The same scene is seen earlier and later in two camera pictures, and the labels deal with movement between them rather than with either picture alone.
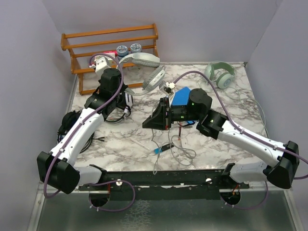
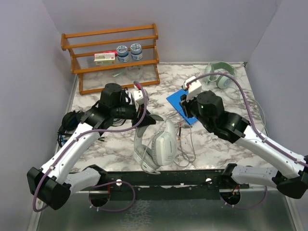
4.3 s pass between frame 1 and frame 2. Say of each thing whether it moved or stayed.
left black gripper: moved
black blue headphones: stayed
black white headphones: stayed
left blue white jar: stayed
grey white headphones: moved
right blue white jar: stayed
